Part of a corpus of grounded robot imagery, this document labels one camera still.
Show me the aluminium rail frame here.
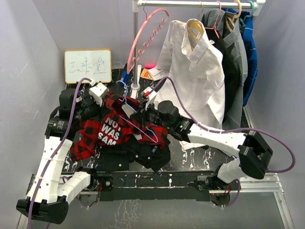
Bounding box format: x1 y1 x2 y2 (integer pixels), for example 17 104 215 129
16 104 295 229

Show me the white collared shirt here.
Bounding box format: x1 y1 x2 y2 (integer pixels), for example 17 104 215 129
146 20 226 151

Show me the light blue wire hanger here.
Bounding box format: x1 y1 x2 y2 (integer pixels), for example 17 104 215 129
116 80 158 143

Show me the pink wire hanger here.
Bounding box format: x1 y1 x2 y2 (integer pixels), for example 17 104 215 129
205 0 222 38

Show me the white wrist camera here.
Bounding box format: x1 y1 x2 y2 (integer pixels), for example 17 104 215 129
89 83 109 106
141 87 157 104

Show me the blue jacket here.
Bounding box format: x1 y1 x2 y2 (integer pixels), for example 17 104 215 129
222 9 258 111

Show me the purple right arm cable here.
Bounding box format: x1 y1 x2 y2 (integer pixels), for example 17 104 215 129
147 76 296 208

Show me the black button shirt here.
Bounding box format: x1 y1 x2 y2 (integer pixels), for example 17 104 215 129
96 137 171 173

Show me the blue stapler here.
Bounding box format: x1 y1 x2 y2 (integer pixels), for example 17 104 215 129
119 63 130 86

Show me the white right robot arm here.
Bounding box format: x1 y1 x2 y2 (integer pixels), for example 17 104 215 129
130 101 273 189

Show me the pink notched hanger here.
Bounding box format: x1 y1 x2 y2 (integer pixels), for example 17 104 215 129
126 3 170 74

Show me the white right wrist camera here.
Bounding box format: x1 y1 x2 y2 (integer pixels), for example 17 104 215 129
141 87 157 104

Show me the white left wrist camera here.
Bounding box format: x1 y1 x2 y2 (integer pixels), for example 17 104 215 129
89 83 109 106

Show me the small whiteboard with writing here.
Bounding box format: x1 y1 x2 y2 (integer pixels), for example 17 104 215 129
64 49 112 84

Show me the metal clothes rack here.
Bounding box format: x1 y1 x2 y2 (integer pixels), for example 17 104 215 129
127 0 265 99

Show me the orange patterned card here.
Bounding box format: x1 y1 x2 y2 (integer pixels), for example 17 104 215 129
140 68 153 81

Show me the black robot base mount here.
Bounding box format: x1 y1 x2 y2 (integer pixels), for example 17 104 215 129
97 171 225 201

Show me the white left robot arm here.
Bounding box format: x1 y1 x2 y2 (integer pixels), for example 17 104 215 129
16 87 109 224

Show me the orange plastic hanger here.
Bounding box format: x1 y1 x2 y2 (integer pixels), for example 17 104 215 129
225 0 242 32

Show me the yellow wooden hanger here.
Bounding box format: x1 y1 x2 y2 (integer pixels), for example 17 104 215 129
186 0 204 51

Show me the red black plaid shirt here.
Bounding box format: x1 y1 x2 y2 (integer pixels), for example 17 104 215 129
70 92 170 161

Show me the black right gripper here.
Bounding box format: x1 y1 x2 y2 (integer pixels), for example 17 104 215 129
131 100 172 130

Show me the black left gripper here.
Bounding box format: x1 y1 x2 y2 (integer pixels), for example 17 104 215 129
75 94 112 124

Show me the grey shirt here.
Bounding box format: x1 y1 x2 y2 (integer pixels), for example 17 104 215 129
202 9 248 130

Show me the teal plastic hanger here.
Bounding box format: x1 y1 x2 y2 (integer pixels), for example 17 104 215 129
239 0 255 29

